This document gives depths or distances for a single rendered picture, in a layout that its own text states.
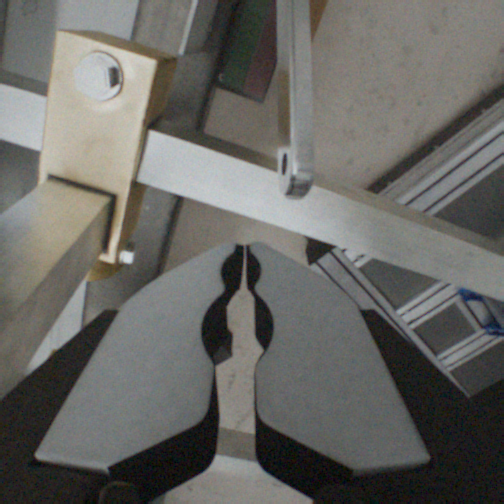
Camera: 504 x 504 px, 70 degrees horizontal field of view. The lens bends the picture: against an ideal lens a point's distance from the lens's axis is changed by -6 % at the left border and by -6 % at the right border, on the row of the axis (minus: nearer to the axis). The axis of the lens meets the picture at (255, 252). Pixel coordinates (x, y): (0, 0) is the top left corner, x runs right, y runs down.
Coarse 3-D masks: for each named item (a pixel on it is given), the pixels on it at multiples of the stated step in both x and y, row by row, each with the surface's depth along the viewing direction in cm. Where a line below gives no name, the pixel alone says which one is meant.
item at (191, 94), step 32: (160, 0) 29; (192, 0) 29; (224, 0) 29; (160, 32) 30; (224, 32) 30; (192, 64) 31; (192, 96) 33; (192, 128) 34; (160, 192) 37; (160, 224) 39; (160, 256) 41; (96, 288) 43; (128, 288) 43
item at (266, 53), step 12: (276, 0) 29; (276, 12) 29; (276, 24) 30; (264, 36) 30; (276, 36) 30; (264, 48) 30; (276, 48) 30; (264, 60) 31; (252, 72) 31; (264, 72) 31; (252, 84) 32; (264, 84) 32
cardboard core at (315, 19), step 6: (312, 0) 80; (318, 0) 80; (324, 0) 81; (312, 6) 80; (318, 6) 81; (324, 6) 82; (312, 12) 81; (318, 12) 82; (312, 18) 82; (318, 18) 83; (312, 24) 83; (318, 24) 85; (312, 30) 84; (312, 36) 85
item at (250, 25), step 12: (252, 0) 29; (264, 0) 29; (252, 12) 29; (264, 12) 29; (240, 24) 30; (252, 24) 30; (240, 36) 30; (252, 36) 30; (240, 48) 30; (252, 48) 30; (228, 60) 31; (240, 60) 31; (228, 72) 31; (240, 72) 31; (228, 84) 32; (240, 84) 32
